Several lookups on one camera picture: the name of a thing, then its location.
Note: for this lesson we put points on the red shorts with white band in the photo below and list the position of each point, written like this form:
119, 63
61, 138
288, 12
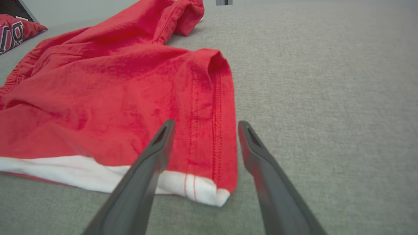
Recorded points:
98, 98

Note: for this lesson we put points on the black panel with grey edge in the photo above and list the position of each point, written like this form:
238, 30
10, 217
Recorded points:
9, 6

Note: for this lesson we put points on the red jersey with white sleeves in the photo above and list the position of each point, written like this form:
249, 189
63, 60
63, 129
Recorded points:
29, 29

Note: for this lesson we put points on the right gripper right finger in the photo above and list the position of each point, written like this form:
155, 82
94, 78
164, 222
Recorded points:
277, 195

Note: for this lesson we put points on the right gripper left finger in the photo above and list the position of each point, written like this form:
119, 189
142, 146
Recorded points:
137, 192

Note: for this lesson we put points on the grey metal partition post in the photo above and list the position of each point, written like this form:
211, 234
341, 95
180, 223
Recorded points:
223, 2

